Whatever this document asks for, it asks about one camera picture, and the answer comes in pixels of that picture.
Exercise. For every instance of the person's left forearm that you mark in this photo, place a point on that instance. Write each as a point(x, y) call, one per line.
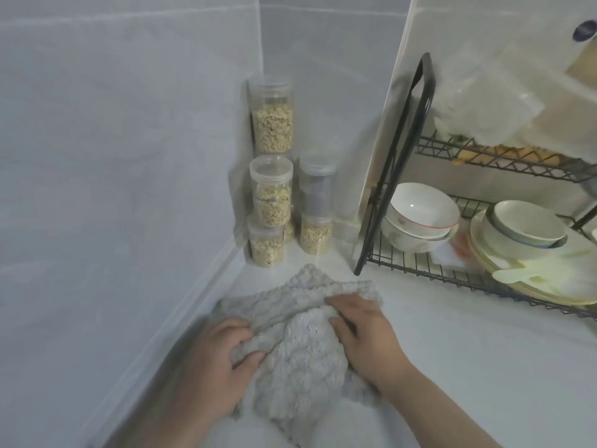
point(168, 419)

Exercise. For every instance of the person's right hand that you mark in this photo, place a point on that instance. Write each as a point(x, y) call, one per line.
point(373, 345)

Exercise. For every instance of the yellow orange cloth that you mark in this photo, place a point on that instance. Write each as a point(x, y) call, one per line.
point(503, 153)

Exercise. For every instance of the pale yellow plate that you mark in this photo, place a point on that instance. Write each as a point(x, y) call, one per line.
point(545, 298)

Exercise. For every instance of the white bowl red rim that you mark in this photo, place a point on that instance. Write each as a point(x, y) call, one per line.
point(422, 205)

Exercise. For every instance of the white red printed mat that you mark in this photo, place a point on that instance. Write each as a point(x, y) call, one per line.
point(450, 256)

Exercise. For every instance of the person's left hand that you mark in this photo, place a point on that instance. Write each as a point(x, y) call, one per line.
point(214, 368)

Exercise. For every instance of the clear empty jar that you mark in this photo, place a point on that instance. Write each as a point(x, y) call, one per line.
point(317, 186)

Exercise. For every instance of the cream plastic spoon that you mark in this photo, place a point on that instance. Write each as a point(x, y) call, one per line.
point(513, 276)

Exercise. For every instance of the small cream bowl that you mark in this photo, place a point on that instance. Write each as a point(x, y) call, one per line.
point(527, 221)

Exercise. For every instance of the person's right forearm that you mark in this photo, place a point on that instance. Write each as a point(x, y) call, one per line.
point(443, 415)

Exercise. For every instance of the cream plate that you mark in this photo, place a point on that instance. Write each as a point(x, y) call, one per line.
point(578, 279)

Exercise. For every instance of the cream bowl green rim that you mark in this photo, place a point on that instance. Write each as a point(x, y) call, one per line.
point(513, 251)

